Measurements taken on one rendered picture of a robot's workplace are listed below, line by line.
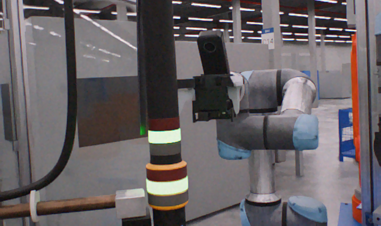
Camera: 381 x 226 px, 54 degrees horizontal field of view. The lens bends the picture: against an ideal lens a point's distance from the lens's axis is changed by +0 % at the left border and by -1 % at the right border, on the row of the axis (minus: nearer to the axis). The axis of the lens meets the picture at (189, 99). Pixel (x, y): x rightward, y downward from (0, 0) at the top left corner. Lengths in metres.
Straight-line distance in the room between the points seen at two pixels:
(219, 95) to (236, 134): 0.19
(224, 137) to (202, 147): 3.67
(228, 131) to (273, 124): 0.10
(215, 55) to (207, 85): 0.06
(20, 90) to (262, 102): 0.71
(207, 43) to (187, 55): 3.67
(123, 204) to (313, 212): 0.89
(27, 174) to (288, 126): 0.76
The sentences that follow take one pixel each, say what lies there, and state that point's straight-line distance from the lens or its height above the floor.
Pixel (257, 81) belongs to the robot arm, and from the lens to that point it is 1.18.
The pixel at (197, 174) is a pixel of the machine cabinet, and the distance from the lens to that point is 4.50.
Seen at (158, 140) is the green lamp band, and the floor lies 1.61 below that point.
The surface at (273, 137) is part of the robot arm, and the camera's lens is 0.81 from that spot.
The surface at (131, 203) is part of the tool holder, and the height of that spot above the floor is 1.54.
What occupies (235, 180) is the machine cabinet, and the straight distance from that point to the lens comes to 4.94.
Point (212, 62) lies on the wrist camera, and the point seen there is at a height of 1.69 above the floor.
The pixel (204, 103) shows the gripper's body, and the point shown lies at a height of 1.62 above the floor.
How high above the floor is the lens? 1.67
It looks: 3 degrees down
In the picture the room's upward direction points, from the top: 3 degrees counter-clockwise
